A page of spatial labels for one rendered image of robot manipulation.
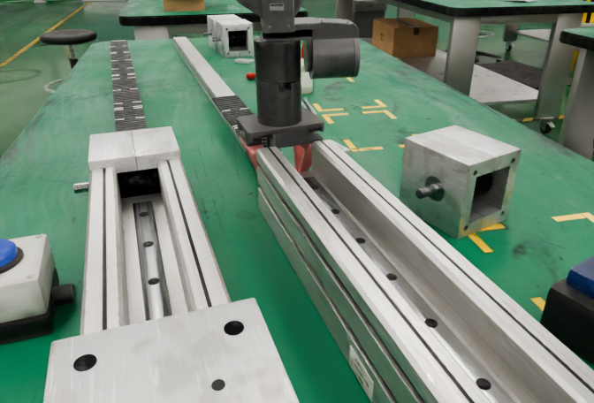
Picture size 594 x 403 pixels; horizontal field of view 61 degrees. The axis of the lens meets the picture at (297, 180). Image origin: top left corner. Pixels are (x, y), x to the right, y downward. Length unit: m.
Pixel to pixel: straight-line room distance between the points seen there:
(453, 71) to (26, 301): 2.76
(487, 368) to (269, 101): 0.39
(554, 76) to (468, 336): 3.07
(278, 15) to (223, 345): 0.40
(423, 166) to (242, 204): 0.24
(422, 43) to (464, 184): 3.85
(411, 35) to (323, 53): 3.75
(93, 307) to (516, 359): 0.28
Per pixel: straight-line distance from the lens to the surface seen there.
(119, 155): 0.60
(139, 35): 2.65
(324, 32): 0.62
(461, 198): 0.59
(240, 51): 1.55
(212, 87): 1.11
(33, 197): 0.77
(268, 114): 0.63
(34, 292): 0.48
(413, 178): 0.64
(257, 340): 0.27
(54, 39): 3.60
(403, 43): 4.34
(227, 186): 0.72
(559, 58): 3.40
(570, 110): 2.31
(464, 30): 3.01
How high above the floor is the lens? 1.09
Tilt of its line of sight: 26 degrees down
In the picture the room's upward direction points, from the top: straight up
